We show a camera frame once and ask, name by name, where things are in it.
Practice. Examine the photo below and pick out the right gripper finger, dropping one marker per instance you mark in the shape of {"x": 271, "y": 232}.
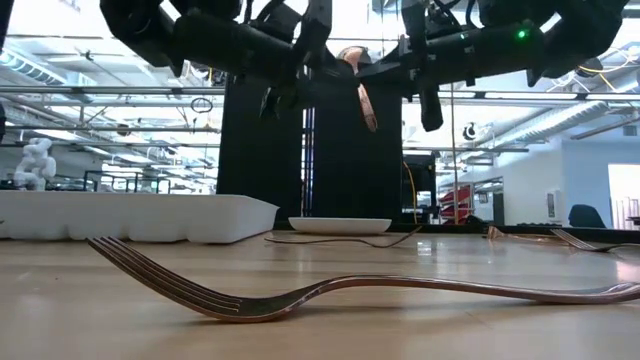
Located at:
{"x": 395, "y": 70}
{"x": 400, "y": 89}

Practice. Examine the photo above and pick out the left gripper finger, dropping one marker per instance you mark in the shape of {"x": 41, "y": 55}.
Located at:
{"x": 325, "y": 90}
{"x": 335, "y": 62}

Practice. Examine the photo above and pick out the rose gold spoon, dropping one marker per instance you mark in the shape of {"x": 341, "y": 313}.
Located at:
{"x": 367, "y": 107}

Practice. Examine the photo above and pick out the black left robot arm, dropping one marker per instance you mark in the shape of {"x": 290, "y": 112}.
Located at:
{"x": 225, "y": 45}

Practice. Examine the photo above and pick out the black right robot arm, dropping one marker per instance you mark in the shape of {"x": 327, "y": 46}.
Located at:
{"x": 575, "y": 30}

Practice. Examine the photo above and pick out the black round ceiling device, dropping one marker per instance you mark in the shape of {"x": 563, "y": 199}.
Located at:
{"x": 470, "y": 131}

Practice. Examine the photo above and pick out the thin vertical pole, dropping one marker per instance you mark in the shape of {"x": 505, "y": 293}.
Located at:
{"x": 454, "y": 150}

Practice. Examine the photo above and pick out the black cabinet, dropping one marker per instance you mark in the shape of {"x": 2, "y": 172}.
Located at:
{"x": 425, "y": 172}

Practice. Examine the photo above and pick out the black folding screen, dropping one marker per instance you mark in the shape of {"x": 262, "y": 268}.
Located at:
{"x": 260, "y": 160}

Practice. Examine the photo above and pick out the red storage rack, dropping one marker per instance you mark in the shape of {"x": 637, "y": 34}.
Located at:
{"x": 457, "y": 197}

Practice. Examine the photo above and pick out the white round plate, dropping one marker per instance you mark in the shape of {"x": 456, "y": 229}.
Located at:
{"x": 340, "y": 226}

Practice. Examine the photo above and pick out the rose gold fork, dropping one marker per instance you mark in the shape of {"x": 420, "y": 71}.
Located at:
{"x": 570, "y": 239}
{"x": 320, "y": 240}
{"x": 250, "y": 310}
{"x": 490, "y": 232}

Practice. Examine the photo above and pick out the dark blue office chair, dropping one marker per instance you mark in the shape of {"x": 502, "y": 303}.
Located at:
{"x": 585, "y": 217}

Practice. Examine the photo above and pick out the white cutlery organizer tray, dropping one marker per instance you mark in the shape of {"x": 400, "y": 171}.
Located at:
{"x": 150, "y": 215}

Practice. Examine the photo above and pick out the white robot figure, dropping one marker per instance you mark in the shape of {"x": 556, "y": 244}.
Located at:
{"x": 35, "y": 165}

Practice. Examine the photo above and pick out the grey horizontal rail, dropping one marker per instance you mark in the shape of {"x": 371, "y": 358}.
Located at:
{"x": 475, "y": 149}
{"x": 150, "y": 91}
{"x": 100, "y": 129}

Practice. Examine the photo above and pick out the grey wall panel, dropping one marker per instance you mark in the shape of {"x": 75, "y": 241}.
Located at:
{"x": 551, "y": 205}

